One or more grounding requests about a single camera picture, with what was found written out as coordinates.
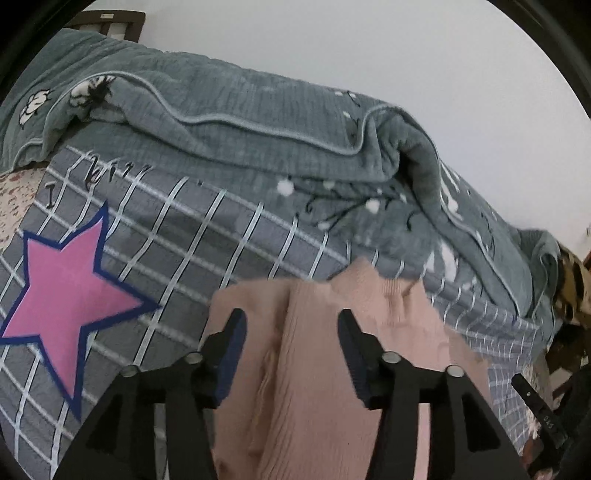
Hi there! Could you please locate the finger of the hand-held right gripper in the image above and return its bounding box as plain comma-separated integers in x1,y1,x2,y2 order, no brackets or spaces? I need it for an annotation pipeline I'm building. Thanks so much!
512,373,542,414

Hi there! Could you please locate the pink knit sweater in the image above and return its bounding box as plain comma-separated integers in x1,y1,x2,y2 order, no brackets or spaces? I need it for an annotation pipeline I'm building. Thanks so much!
202,258,491,480

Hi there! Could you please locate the grey-green floral quilt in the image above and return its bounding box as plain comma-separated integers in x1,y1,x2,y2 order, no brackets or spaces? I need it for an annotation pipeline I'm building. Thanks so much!
0,28,561,333

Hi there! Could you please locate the floral bed sheet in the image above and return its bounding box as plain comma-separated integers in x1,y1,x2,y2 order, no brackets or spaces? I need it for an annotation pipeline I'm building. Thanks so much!
0,167,47,252

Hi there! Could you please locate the brown jacket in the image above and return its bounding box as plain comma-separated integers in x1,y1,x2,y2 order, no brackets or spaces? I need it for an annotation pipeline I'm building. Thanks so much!
554,244,591,324

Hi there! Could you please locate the grey checked star blanket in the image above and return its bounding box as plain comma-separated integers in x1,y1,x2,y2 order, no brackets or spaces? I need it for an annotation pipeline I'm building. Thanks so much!
0,145,546,480

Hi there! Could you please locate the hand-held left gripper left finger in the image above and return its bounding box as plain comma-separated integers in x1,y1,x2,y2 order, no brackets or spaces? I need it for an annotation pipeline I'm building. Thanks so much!
53,308,249,480

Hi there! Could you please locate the wooden chair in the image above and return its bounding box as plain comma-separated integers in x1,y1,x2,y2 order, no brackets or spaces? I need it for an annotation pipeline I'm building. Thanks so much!
545,249,591,402

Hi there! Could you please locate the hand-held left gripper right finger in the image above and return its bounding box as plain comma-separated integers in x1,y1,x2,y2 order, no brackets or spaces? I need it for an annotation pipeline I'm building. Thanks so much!
337,309,532,480

